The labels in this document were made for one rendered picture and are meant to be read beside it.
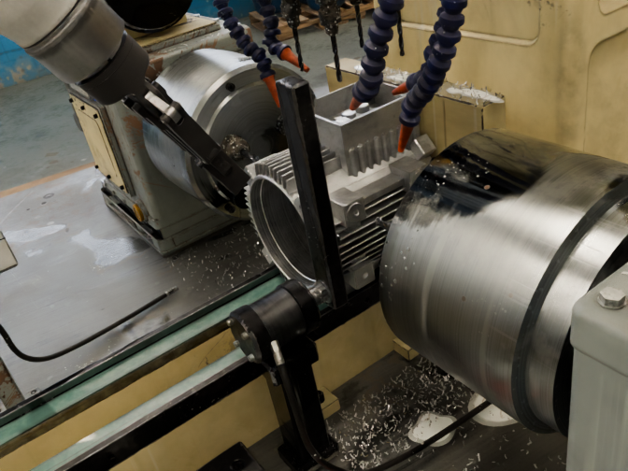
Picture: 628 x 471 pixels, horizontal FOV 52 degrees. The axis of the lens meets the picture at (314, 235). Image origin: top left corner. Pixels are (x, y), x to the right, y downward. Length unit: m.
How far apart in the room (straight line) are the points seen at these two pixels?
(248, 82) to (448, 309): 0.54
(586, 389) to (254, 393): 0.44
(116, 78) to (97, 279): 0.64
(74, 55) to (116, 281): 0.65
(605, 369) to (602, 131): 0.53
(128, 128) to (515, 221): 0.77
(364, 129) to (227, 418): 0.38
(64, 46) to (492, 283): 0.44
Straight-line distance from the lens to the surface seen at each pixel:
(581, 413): 0.50
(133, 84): 0.70
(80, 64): 0.68
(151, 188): 1.20
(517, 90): 0.89
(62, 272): 1.35
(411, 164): 0.80
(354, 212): 0.74
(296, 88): 0.58
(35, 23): 0.66
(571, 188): 0.55
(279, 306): 0.66
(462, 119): 0.79
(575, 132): 0.87
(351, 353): 0.88
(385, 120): 0.80
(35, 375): 1.11
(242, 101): 0.98
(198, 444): 0.81
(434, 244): 0.57
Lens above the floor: 1.44
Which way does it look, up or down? 32 degrees down
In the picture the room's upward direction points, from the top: 11 degrees counter-clockwise
